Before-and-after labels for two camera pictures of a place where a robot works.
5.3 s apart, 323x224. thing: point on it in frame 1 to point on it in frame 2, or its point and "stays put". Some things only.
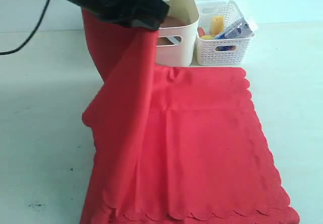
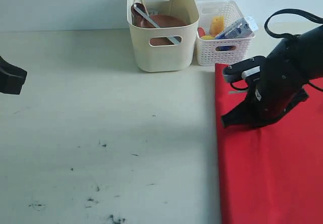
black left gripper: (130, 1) to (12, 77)
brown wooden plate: (170, 20) stays put
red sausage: (201, 32) stays put
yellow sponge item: (217, 24) stays put
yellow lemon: (207, 37) stays put
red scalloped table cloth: (175, 145) to (272, 174)
